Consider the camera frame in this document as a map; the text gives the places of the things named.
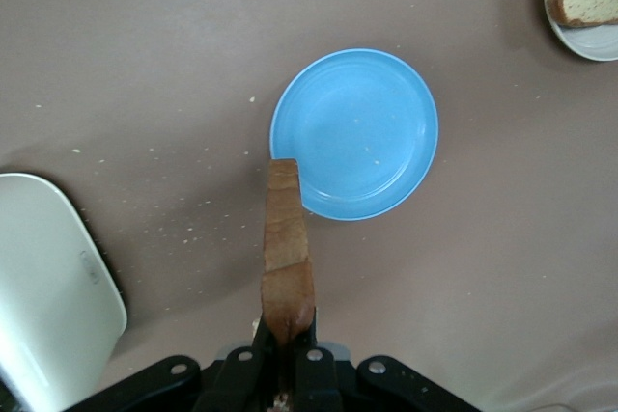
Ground beige plate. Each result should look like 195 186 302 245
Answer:
543 0 618 63

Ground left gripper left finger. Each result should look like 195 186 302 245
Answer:
62 318 282 412

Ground white two-slot toaster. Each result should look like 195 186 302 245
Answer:
0 172 129 412

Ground dark crusted bread slice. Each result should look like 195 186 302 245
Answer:
259 158 316 412

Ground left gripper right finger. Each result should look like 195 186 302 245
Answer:
289 306 484 412

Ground blue plate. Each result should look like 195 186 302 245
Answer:
268 47 441 223

